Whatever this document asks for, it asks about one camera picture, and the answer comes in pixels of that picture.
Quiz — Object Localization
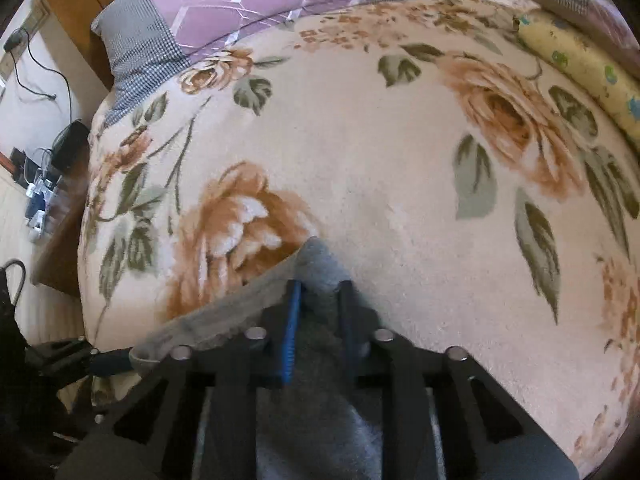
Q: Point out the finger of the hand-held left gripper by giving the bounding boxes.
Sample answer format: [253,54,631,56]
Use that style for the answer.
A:
[89,349,137,377]

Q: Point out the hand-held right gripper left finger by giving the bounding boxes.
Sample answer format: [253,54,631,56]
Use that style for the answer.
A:
[95,280,306,480]

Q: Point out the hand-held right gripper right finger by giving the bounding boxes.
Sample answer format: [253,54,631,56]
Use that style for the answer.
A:
[336,280,543,480]

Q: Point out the grey pants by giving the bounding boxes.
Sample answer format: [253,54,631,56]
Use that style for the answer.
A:
[129,236,388,480]

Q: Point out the wooden nightstand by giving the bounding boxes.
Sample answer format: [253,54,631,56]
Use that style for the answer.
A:
[31,145,92,293]

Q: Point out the blue white clutter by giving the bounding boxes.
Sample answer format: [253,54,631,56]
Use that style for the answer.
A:
[24,170,58,243]

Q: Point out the floral cream blanket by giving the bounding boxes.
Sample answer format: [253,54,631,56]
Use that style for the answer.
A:
[77,0,640,476]

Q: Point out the black round device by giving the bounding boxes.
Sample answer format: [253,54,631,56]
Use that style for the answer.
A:
[51,119,91,173]

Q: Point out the purple pillow grey checked ends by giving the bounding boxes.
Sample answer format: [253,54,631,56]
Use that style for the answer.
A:
[91,0,431,128]

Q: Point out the yellow patterned pillow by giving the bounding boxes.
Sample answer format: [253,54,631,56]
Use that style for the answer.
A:
[517,10,640,133]

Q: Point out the black cable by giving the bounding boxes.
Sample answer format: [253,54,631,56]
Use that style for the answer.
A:
[4,27,75,126]

